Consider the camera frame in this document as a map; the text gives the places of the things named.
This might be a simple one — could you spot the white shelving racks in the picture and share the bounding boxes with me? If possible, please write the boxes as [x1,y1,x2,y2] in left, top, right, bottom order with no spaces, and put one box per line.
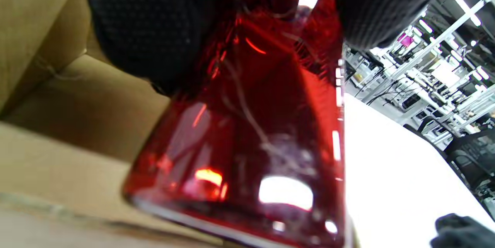
[344,0,495,144]

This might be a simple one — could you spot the person's right hand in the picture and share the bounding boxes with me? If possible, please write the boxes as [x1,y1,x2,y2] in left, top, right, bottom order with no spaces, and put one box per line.
[430,213,495,248]

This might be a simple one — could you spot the black mesh chair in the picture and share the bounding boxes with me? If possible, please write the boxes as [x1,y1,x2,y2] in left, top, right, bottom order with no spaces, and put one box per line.
[404,124,495,217]

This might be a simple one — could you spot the person's left hand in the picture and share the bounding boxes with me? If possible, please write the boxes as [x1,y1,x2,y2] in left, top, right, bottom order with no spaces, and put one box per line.
[83,0,455,96]

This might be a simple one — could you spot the red liquid bottle white cap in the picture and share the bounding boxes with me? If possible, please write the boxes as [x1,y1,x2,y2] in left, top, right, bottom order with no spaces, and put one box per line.
[122,0,348,248]

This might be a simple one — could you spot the brown cardboard box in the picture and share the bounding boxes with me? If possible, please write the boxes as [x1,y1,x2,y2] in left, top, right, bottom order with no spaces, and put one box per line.
[0,0,240,248]

